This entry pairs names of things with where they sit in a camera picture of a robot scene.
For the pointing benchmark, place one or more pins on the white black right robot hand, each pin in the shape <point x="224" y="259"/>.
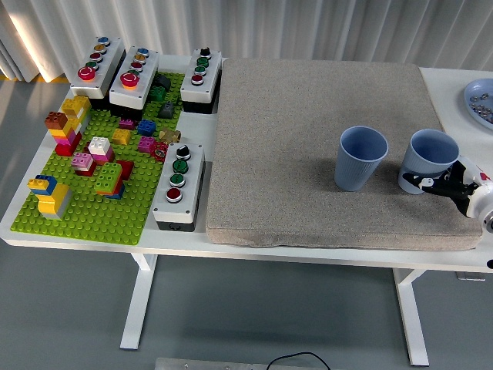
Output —
<point x="477" y="192"/>

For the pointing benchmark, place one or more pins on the blue ribbed plastic cup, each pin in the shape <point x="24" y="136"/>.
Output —
<point x="420" y="165"/>
<point x="354" y="173"/>

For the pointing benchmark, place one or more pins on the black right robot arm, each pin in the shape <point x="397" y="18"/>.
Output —
<point x="490" y="223"/>

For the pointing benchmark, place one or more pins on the blue plate with metal nuts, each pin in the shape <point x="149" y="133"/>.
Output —
<point x="475" y="90"/>

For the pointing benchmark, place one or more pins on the white table leg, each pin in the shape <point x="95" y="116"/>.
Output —
<point x="138" y="300"/>
<point x="410" y="316"/>

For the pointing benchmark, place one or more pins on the white pleated curtain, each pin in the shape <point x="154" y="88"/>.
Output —
<point x="231" y="23"/>

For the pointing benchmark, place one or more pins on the four-button white control box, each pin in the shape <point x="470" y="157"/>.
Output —
<point x="192" y="92"/>
<point x="169" y="212"/>

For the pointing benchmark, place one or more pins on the brass valve with red handwheel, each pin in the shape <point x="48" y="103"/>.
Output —
<point x="169" y="135"/>

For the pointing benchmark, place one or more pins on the grey building brick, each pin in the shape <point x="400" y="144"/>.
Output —
<point x="167" y="111"/>

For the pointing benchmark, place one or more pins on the dark grey curved block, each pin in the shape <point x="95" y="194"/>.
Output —
<point x="163" y="81"/>

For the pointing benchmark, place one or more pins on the dark green building brick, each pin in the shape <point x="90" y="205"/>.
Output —
<point x="157" y="93"/>

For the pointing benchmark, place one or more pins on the blue building brick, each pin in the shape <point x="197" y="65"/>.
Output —
<point x="146" y="127"/>

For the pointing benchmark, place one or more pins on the red building brick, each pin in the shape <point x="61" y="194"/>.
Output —
<point x="128" y="167"/>

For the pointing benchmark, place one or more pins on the small magenta building brick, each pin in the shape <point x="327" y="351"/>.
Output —
<point x="126" y="124"/>

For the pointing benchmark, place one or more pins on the yellow building brick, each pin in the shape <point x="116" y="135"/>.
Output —
<point x="121" y="136"/>

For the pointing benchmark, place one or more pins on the green orange blue brick stack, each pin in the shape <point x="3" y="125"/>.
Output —
<point x="108" y="177"/>

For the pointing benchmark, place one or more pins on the five-button white control box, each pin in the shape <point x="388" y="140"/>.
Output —
<point x="117" y="92"/>
<point x="111" y="58"/>

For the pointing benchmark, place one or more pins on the green studded building baseplate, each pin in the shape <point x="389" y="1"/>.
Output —
<point x="96" y="219"/>

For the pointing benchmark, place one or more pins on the pink white red brick stack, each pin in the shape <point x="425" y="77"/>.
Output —
<point x="82" y="161"/>

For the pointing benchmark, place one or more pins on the yellow white brick tower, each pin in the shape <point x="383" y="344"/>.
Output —
<point x="75" y="106"/>

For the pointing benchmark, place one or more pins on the brown-topped brick tower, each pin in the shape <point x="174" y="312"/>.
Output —
<point x="65" y="142"/>

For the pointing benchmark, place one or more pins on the yellow blue grey brick stack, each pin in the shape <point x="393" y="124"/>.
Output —
<point x="52" y="200"/>

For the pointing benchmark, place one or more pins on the grey bracket under table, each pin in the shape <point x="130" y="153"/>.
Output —
<point x="470" y="276"/>

